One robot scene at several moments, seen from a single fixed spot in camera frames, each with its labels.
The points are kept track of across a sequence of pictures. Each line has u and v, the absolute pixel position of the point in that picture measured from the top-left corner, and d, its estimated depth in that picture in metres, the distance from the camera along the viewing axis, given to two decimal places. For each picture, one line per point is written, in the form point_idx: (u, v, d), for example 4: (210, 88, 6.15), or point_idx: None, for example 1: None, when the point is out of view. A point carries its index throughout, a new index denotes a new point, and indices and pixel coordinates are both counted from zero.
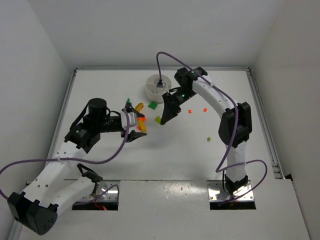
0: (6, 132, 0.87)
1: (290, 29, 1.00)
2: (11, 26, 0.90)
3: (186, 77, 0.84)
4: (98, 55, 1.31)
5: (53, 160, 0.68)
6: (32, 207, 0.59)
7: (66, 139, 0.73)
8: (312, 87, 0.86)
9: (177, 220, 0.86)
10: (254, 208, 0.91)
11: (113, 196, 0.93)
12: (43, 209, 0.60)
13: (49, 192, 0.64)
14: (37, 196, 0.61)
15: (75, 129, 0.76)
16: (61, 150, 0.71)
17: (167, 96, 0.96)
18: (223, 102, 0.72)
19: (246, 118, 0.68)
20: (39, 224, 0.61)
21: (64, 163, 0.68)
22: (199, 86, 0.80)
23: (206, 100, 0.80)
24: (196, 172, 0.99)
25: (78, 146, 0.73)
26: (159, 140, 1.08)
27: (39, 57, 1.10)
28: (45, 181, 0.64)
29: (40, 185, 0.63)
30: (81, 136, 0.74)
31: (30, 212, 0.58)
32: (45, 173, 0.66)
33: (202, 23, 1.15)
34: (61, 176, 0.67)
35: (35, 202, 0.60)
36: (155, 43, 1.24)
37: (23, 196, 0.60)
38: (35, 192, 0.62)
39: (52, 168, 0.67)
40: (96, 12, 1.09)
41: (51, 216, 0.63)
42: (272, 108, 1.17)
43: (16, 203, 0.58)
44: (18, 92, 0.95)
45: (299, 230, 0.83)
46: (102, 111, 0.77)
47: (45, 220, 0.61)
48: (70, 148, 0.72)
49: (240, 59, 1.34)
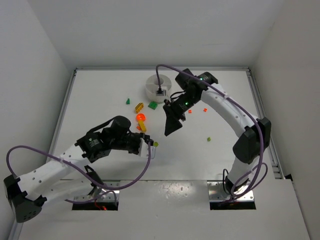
0: (7, 132, 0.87)
1: (289, 29, 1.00)
2: (11, 28, 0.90)
3: (194, 85, 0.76)
4: (98, 55, 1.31)
5: (56, 158, 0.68)
6: (18, 196, 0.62)
7: (77, 144, 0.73)
8: (311, 87, 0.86)
9: (177, 221, 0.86)
10: (254, 208, 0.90)
11: (112, 196, 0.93)
12: (27, 203, 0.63)
13: (40, 188, 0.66)
14: (27, 188, 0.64)
15: (89, 136, 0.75)
16: (68, 152, 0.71)
17: (168, 106, 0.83)
18: (241, 117, 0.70)
19: (266, 134, 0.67)
20: (19, 214, 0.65)
21: (65, 165, 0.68)
22: (211, 98, 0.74)
23: (218, 111, 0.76)
24: (197, 172, 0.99)
25: (83, 154, 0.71)
26: (159, 140, 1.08)
27: (39, 57, 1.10)
28: (41, 176, 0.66)
29: (35, 178, 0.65)
30: (91, 145, 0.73)
31: (15, 200, 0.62)
32: (44, 168, 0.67)
33: (202, 24, 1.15)
34: (58, 177, 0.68)
35: (23, 194, 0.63)
36: (155, 43, 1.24)
37: (16, 183, 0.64)
38: (27, 183, 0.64)
39: (52, 165, 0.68)
40: (97, 13, 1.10)
41: (33, 209, 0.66)
42: (272, 108, 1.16)
43: (8, 186, 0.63)
44: (18, 92, 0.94)
45: (299, 230, 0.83)
46: (121, 129, 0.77)
47: (25, 211, 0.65)
48: (76, 152, 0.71)
49: (240, 59, 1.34)
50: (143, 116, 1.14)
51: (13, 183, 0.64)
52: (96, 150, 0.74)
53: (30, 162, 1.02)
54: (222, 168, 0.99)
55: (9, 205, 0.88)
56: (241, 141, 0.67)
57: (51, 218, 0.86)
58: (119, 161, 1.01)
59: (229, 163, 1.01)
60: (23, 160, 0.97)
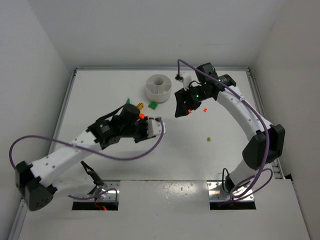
0: (6, 132, 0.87)
1: (289, 28, 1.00)
2: (11, 28, 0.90)
3: (211, 85, 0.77)
4: (98, 55, 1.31)
5: (69, 144, 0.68)
6: (32, 182, 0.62)
7: (88, 130, 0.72)
8: (311, 86, 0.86)
9: (176, 221, 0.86)
10: (254, 208, 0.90)
11: (112, 196, 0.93)
12: (41, 188, 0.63)
13: (54, 173, 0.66)
14: (41, 173, 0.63)
15: (100, 123, 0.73)
16: (80, 138, 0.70)
17: (180, 94, 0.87)
18: (254, 121, 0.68)
19: (278, 142, 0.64)
20: (32, 201, 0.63)
21: (77, 150, 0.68)
22: (226, 99, 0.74)
23: (232, 113, 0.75)
24: (196, 171, 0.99)
25: (95, 140, 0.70)
26: (159, 140, 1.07)
27: (39, 57, 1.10)
28: (54, 161, 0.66)
29: (48, 164, 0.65)
30: (102, 132, 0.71)
31: (29, 186, 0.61)
32: (56, 154, 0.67)
33: (203, 23, 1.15)
34: (71, 161, 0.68)
35: (37, 179, 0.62)
36: (155, 43, 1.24)
37: (29, 168, 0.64)
38: (41, 168, 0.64)
39: (64, 151, 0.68)
40: (96, 13, 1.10)
41: (45, 197, 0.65)
42: (272, 108, 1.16)
43: (21, 172, 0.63)
44: (18, 92, 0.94)
45: (299, 231, 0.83)
46: (131, 115, 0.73)
47: (38, 198, 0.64)
48: (87, 139, 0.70)
49: (240, 59, 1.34)
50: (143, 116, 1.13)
51: (25, 169, 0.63)
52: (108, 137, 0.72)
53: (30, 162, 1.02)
54: (222, 168, 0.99)
55: (9, 205, 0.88)
56: (250, 144, 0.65)
57: (51, 218, 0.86)
58: (119, 161, 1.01)
59: (229, 163, 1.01)
60: (23, 159, 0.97)
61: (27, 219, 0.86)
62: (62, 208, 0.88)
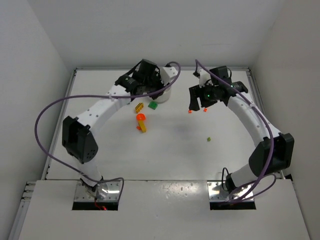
0: (6, 132, 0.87)
1: (289, 28, 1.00)
2: (11, 28, 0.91)
3: (223, 91, 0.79)
4: (98, 55, 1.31)
5: (105, 97, 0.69)
6: (82, 130, 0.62)
7: (116, 84, 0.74)
8: (311, 87, 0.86)
9: (177, 221, 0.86)
10: (254, 208, 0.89)
11: (113, 196, 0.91)
12: (91, 135, 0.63)
13: (98, 122, 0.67)
14: (88, 122, 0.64)
15: (125, 76, 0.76)
16: (112, 90, 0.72)
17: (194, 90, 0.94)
18: (262, 127, 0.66)
19: (287, 152, 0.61)
20: (85, 148, 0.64)
21: (114, 100, 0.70)
22: (236, 104, 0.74)
23: (241, 119, 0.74)
24: (196, 172, 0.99)
25: (127, 90, 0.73)
26: (159, 140, 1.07)
27: (39, 57, 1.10)
28: (96, 111, 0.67)
29: (92, 114, 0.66)
30: (130, 83, 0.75)
31: (82, 132, 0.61)
32: (95, 106, 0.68)
33: (202, 23, 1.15)
34: (109, 112, 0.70)
35: (87, 127, 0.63)
36: (155, 43, 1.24)
37: (75, 120, 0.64)
38: (87, 119, 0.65)
39: (101, 102, 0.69)
40: (97, 13, 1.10)
41: (93, 146, 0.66)
42: (272, 108, 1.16)
43: (70, 124, 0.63)
44: (18, 93, 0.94)
45: (299, 231, 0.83)
46: (151, 65, 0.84)
47: (90, 145, 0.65)
48: (119, 90, 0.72)
49: (240, 59, 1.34)
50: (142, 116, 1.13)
51: (72, 122, 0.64)
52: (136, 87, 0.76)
53: (30, 162, 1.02)
54: (222, 167, 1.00)
55: (9, 205, 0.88)
56: (256, 149, 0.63)
57: (51, 218, 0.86)
58: (119, 161, 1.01)
59: (229, 163, 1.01)
60: (23, 160, 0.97)
61: (27, 219, 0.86)
62: (62, 208, 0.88)
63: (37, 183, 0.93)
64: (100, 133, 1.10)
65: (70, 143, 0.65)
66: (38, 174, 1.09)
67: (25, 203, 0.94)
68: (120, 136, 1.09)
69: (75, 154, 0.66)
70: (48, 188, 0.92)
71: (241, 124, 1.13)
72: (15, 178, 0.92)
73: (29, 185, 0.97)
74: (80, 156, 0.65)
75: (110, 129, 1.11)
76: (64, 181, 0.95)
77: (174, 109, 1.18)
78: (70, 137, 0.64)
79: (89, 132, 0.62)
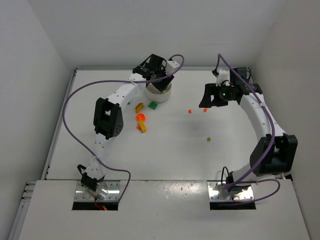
0: (6, 132, 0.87)
1: (290, 28, 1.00)
2: (12, 29, 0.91)
3: (238, 89, 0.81)
4: (99, 55, 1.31)
5: (127, 82, 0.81)
6: (115, 107, 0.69)
7: (134, 72, 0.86)
8: (312, 86, 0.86)
9: (177, 220, 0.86)
10: (255, 208, 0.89)
11: (113, 196, 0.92)
12: (120, 112, 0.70)
13: (123, 103, 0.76)
14: (118, 101, 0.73)
15: (139, 66, 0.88)
16: (132, 77, 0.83)
17: (210, 87, 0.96)
18: (267, 125, 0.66)
19: (288, 153, 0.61)
20: (116, 123, 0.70)
21: (135, 85, 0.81)
22: (248, 102, 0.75)
23: (250, 118, 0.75)
24: (196, 171, 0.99)
25: (143, 76, 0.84)
26: (159, 140, 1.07)
27: (40, 57, 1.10)
28: (123, 93, 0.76)
29: (119, 95, 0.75)
30: (144, 71, 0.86)
31: (115, 109, 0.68)
32: (120, 89, 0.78)
33: (202, 24, 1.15)
34: (130, 95, 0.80)
35: (117, 105, 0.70)
36: (155, 43, 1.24)
37: (107, 100, 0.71)
38: (116, 98, 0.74)
39: (125, 86, 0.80)
40: (97, 13, 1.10)
41: (120, 123, 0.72)
42: (272, 108, 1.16)
43: (103, 103, 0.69)
44: (18, 93, 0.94)
45: (299, 231, 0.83)
46: (160, 58, 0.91)
47: (118, 122, 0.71)
48: (138, 77, 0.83)
49: (240, 59, 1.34)
50: (143, 116, 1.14)
51: (104, 101, 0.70)
52: (150, 74, 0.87)
53: (30, 162, 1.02)
54: (223, 166, 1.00)
55: (9, 206, 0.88)
56: (258, 146, 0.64)
57: (51, 218, 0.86)
58: (118, 161, 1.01)
59: (228, 163, 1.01)
60: (23, 160, 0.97)
61: (26, 220, 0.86)
62: (61, 209, 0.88)
63: (37, 183, 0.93)
64: None
65: (101, 121, 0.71)
66: (38, 174, 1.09)
67: (25, 203, 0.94)
68: (120, 136, 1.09)
69: (105, 129, 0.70)
70: (48, 189, 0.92)
71: (241, 124, 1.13)
72: (15, 179, 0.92)
73: (29, 185, 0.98)
74: (111, 131, 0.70)
75: None
76: (64, 181, 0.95)
77: (174, 109, 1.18)
78: (102, 115, 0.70)
79: (119, 109, 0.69)
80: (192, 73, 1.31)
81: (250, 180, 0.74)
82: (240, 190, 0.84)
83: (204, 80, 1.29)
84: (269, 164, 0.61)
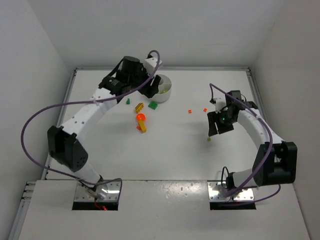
0: (6, 132, 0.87)
1: (290, 28, 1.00)
2: (11, 29, 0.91)
3: (234, 107, 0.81)
4: (99, 54, 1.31)
5: (89, 102, 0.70)
6: (70, 138, 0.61)
7: (100, 87, 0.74)
8: (311, 86, 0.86)
9: (177, 220, 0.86)
10: (254, 208, 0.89)
11: (113, 196, 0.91)
12: (78, 143, 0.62)
13: (84, 129, 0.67)
14: (74, 130, 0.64)
15: (108, 78, 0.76)
16: (96, 94, 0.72)
17: (211, 115, 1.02)
18: (265, 134, 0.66)
19: (289, 161, 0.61)
20: (74, 156, 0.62)
21: (99, 105, 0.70)
22: (244, 117, 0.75)
23: (248, 131, 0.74)
24: (196, 171, 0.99)
25: (111, 92, 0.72)
26: (159, 140, 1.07)
27: (39, 57, 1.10)
28: (82, 118, 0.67)
29: (77, 121, 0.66)
30: (114, 85, 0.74)
31: (69, 141, 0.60)
32: (80, 112, 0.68)
33: (202, 23, 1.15)
34: (95, 117, 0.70)
35: (73, 135, 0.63)
36: (155, 42, 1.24)
37: (61, 130, 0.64)
38: (72, 127, 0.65)
39: (87, 108, 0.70)
40: (96, 13, 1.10)
41: (82, 154, 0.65)
42: (272, 108, 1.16)
43: (55, 134, 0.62)
44: (17, 92, 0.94)
45: (299, 231, 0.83)
46: (133, 63, 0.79)
47: (78, 154, 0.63)
48: (104, 93, 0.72)
49: (240, 59, 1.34)
50: (143, 116, 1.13)
51: (58, 131, 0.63)
52: (121, 88, 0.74)
53: (30, 162, 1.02)
54: (223, 166, 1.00)
55: (9, 206, 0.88)
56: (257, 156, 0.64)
57: (51, 218, 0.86)
58: (118, 161, 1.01)
59: (228, 163, 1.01)
60: (23, 160, 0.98)
61: (26, 220, 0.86)
62: (61, 208, 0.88)
63: (38, 183, 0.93)
64: (100, 133, 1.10)
65: (58, 153, 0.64)
66: (38, 174, 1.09)
67: (25, 203, 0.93)
68: (120, 136, 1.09)
69: (65, 163, 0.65)
70: (48, 189, 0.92)
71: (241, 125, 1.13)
72: (15, 179, 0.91)
73: (29, 185, 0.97)
74: (70, 165, 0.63)
75: (110, 130, 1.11)
76: (64, 181, 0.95)
77: (174, 109, 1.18)
78: (57, 147, 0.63)
79: (76, 140, 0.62)
80: (192, 73, 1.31)
81: (250, 181, 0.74)
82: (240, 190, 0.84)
83: (204, 81, 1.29)
84: (271, 173, 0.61)
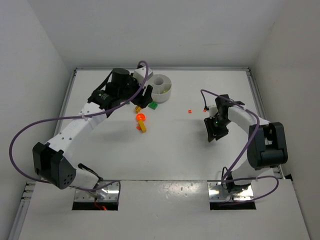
0: (6, 132, 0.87)
1: (290, 28, 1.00)
2: (11, 29, 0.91)
3: (224, 108, 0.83)
4: (99, 55, 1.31)
5: (77, 117, 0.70)
6: (57, 156, 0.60)
7: (89, 101, 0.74)
8: (311, 86, 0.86)
9: (176, 220, 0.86)
10: (254, 208, 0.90)
11: (113, 196, 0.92)
12: (65, 160, 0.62)
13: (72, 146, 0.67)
14: (62, 147, 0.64)
15: (98, 92, 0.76)
16: (85, 109, 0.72)
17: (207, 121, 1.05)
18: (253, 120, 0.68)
19: (278, 139, 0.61)
20: (61, 174, 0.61)
21: (87, 119, 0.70)
22: (233, 111, 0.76)
23: (239, 124, 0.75)
24: (196, 171, 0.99)
25: (101, 106, 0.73)
26: (159, 139, 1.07)
27: (39, 57, 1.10)
28: (70, 134, 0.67)
29: (64, 137, 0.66)
30: (103, 99, 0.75)
31: (55, 160, 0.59)
32: (68, 127, 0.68)
33: (202, 24, 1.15)
34: (83, 132, 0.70)
35: (61, 151, 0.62)
36: (155, 43, 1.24)
37: (47, 146, 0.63)
38: (60, 143, 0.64)
39: (75, 123, 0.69)
40: (96, 13, 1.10)
41: (70, 171, 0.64)
42: (272, 108, 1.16)
43: (41, 152, 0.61)
44: (17, 92, 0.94)
45: (299, 231, 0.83)
46: (123, 76, 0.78)
47: (64, 172, 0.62)
48: (92, 108, 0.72)
49: (240, 60, 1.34)
50: (143, 116, 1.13)
51: (43, 148, 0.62)
52: (110, 102, 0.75)
53: (30, 162, 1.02)
54: (223, 166, 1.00)
55: (9, 205, 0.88)
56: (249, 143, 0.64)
57: (51, 218, 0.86)
58: (118, 161, 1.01)
59: (228, 163, 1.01)
60: (23, 159, 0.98)
61: (26, 220, 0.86)
62: (62, 208, 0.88)
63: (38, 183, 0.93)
64: (100, 133, 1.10)
65: (43, 171, 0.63)
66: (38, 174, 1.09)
67: (25, 203, 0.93)
68: (120, 136, 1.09)
69: (51, 181, 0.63)
70: (48, 189, 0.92)
71: None
72: (15, 179, 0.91)
73: (29, 185, 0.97)
74: (57, 183, 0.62)
75: (110, 129, 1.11)
76: None
77: (174, 109, 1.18)
78: (43, 165, 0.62)
79: (63, 156, 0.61)
80: (192, 73, 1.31)
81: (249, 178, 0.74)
82: (239, 190, 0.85)
83: (204, 81, 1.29)
84: (264, 153, 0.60)
